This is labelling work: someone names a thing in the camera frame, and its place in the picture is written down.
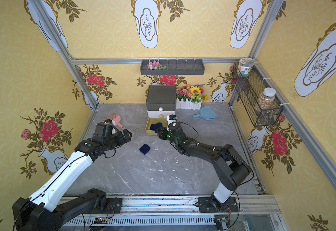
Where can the small pink flowers on shelf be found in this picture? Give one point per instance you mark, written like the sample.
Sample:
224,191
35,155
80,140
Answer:
156,65

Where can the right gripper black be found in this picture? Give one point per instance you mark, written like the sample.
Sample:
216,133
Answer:
164,134

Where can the clear jar white lid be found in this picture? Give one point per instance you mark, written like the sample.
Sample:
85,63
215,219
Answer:
265,99

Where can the pink small dustpan brush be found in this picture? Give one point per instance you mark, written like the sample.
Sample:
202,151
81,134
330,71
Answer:
117,120

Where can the black wire wall basket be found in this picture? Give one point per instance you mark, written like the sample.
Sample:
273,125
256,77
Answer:
249,90

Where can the grey wall shelf tray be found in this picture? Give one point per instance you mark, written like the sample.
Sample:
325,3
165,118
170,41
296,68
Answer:
176,66

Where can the three-drawer storage cabinet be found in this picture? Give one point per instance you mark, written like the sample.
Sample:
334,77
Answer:
164,94

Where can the white drawer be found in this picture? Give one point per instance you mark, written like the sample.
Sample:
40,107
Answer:
160,114

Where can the small circuit board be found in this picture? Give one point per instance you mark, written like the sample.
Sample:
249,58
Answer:
101,220

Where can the blue brooch box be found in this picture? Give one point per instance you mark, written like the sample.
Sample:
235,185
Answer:
158,127
152,127
144,149

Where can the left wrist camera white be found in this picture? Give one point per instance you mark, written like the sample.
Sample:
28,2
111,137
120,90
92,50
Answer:
104,129

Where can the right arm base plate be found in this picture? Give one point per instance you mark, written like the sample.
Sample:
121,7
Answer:
211,205

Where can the flower pot white fence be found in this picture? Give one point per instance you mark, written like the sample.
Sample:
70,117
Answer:
190,97

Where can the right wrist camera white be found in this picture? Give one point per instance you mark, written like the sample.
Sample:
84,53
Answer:
171,119

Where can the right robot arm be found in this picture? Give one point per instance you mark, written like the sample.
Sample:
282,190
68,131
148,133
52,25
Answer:
231,168

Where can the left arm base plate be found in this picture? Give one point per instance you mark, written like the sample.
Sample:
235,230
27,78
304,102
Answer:
109,205

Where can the decorated jar with lid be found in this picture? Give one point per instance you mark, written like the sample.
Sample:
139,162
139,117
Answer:
245,66

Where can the blue brooch box bottom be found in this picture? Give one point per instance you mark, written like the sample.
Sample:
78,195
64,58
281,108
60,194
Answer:
158,127

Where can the grey top drawer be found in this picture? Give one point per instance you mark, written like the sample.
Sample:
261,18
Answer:
157,106

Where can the aluminium front rail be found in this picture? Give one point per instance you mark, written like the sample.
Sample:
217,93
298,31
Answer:
185,205

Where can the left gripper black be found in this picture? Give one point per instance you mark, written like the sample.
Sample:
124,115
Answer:
122,136

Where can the light blue dustpan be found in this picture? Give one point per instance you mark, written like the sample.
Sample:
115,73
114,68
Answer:
206,113

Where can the yellow bottom drawer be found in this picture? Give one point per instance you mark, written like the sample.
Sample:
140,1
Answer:
154,121

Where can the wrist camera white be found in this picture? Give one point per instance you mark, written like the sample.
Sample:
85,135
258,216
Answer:
171,119
104,129

